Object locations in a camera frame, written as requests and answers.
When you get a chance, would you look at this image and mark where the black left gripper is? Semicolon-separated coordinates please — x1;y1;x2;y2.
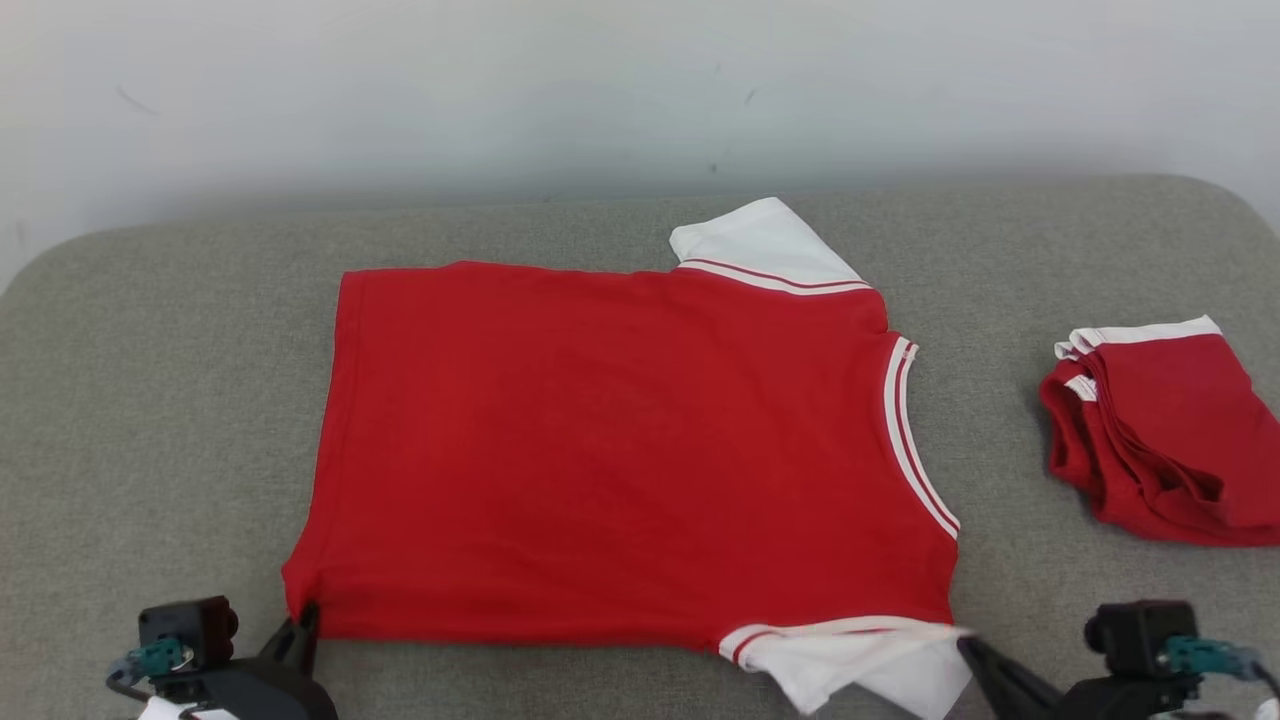
148;599;341;720

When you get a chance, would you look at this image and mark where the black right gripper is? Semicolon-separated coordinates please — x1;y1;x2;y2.
956;635;1203;720

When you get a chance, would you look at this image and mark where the red shorts white stripe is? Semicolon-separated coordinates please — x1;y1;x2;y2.
1037;314;1280;549

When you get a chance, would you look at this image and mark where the red Bulls 23 jersey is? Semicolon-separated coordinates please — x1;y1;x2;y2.
281;196;974;720

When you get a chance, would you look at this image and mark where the grey fabric sofa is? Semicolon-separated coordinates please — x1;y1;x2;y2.
0;175;1280;720

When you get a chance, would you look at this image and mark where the left black cable teal plug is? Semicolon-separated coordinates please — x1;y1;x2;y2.
105;637;193;701

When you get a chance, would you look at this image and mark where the black cable teal plug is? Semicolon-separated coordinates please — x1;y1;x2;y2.
105;637;193;701
1163;635;1280;701

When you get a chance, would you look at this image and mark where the right black cable teal plug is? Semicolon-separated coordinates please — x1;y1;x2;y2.
1163;635;1280;701

